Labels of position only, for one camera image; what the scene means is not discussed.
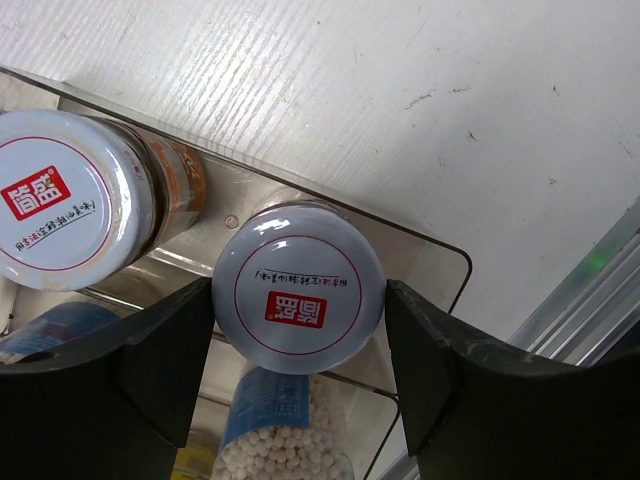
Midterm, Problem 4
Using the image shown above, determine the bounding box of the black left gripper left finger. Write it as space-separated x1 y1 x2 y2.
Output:
1 278 214 479

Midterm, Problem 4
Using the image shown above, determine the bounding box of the brown spice jar white lid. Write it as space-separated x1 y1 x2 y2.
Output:
1 110 206 291

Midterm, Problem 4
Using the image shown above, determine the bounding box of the blue label sesame shaker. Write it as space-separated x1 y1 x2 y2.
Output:
1 302 120 364
212 367 354 480

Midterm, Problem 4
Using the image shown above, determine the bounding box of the aluminium table front rail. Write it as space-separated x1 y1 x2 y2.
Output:
509 203 639 367

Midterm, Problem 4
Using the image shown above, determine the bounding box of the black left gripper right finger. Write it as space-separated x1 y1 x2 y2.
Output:
385 280 639 479

